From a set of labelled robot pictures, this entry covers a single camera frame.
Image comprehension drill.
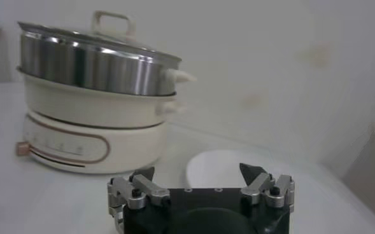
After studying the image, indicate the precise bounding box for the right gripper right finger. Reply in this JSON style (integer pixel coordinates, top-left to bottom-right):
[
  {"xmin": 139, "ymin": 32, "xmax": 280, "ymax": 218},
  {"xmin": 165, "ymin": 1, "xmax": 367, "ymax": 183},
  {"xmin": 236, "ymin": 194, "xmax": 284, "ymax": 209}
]
[{"xmin": 239, "ymin": 163, "xmax": 295, "ymax": 212}]

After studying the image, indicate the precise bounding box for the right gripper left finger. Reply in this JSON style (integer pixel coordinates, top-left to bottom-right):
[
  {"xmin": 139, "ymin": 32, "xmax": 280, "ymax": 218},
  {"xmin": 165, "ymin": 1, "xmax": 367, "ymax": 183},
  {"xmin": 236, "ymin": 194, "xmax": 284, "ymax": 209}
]
[{"xmin": 108, "ymin": 167, "xmax": 171, "ymax": 234}]

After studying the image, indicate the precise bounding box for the glass pot lid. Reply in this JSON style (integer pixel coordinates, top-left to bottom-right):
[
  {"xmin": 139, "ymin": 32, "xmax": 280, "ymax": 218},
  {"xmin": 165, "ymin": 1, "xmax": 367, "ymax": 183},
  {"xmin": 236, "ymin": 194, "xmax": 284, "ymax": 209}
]
[{"xmin": 17, "ymin": 10, "xmax": 182, "ymax": 63}]

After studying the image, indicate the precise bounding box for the perforated steel steamer basket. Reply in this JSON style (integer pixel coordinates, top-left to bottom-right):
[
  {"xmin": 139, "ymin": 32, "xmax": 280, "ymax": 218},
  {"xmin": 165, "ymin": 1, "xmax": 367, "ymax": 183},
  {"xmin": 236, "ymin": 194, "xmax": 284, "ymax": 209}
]
[{"xmin": 17, "ymin": 28, "xmax": 197, "ymax": 97}]

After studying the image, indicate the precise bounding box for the white round plate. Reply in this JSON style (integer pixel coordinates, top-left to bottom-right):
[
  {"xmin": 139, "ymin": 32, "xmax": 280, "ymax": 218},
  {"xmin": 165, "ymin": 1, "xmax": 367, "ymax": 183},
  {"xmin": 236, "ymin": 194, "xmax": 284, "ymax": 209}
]
[{"xmin": 186, "ymin": 149, "xmax": 277, "ymax": 189}]

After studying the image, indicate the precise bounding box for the cream electric cooker pot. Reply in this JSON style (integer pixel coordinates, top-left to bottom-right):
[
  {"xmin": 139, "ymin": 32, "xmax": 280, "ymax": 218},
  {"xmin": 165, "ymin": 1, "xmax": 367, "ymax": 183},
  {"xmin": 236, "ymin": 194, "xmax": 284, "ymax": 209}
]
[{"xmin": 15, "ymin": 68, "xmax": 188, "ymax": 175}]

